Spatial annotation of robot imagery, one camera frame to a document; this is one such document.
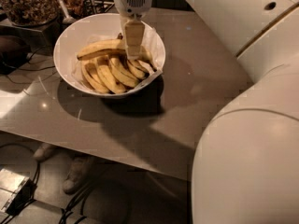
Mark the small right yellow banana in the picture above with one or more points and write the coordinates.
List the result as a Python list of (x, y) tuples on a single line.
[(140, 69)]

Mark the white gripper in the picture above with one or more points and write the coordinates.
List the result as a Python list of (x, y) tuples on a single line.
[(133, 2)]

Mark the white bowl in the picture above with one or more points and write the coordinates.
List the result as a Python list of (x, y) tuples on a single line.
[(92, 29)]

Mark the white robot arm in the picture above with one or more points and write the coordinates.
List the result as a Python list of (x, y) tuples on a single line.
[(246, 165)]

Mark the yellow banana in bowl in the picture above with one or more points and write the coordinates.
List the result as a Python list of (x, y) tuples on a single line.
[(121, 73), (88, 70), (108, 79)]

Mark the white shoe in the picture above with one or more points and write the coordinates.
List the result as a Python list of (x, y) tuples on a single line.
[(44, 152), (79, 169)]

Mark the left yellow banana in bowl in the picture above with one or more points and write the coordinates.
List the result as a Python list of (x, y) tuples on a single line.
[(88, 70)]

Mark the white paper liner in bowl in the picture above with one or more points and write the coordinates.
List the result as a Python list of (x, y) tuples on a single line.
[(104, 67)]

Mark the white shoe right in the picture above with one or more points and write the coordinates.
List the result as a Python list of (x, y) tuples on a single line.
[(79, 169)]

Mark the metal box on floor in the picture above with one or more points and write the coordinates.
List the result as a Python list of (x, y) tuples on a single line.
[(15, 191)]

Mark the white shoe left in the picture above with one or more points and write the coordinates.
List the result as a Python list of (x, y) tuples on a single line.
[(44, 152)]

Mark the long yellow banana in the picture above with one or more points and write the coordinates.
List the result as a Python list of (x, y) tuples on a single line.
[(115, 46)]

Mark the dark round object left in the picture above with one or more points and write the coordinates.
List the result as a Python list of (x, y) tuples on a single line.
[(13, 53)]

